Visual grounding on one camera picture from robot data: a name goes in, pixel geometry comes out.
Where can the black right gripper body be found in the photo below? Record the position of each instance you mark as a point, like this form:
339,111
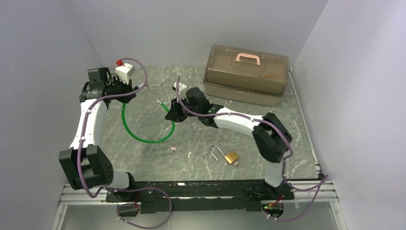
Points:
187,113

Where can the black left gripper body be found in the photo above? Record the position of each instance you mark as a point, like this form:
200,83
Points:
118,88

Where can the silver key bunch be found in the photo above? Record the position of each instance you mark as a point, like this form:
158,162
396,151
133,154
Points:
172,148

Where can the brass padlock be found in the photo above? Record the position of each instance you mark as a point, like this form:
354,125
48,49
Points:
231,157

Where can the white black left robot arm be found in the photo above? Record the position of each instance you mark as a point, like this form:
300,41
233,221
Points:
84,151

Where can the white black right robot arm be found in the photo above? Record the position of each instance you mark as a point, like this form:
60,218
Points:
270,135

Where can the beige plastic toolbox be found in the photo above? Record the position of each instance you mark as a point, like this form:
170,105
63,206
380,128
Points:
246,75

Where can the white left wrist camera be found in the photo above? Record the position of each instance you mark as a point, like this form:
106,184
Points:
124,71

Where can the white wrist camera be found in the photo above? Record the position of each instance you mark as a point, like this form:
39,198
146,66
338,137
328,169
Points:
124,71
182,89

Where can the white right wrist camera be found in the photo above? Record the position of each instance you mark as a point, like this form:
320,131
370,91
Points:
182,89

